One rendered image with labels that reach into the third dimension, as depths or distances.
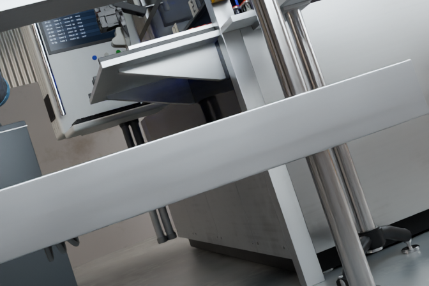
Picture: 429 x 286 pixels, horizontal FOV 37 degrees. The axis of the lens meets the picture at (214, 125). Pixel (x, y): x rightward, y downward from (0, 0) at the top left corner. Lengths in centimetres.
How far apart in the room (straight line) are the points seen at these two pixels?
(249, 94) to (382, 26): 55
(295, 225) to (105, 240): 370
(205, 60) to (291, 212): 58
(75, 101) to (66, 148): 268
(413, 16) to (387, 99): 108
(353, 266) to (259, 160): 28
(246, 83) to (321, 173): 86
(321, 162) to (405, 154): 102
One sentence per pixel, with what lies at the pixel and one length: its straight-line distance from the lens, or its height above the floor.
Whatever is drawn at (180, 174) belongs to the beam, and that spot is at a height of 47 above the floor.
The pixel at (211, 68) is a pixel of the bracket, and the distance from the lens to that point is 216.
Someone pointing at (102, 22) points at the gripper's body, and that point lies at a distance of 213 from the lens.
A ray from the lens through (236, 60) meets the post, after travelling 208.
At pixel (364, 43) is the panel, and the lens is 227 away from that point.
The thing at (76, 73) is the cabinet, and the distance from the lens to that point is 301.
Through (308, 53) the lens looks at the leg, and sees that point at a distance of 193.
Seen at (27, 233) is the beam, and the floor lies 46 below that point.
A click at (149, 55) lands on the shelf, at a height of 86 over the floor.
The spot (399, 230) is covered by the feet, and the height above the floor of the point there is 9.
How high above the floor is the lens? 48
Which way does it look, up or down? 3 degrees up
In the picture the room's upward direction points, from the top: 19 degrees counter-clockwise
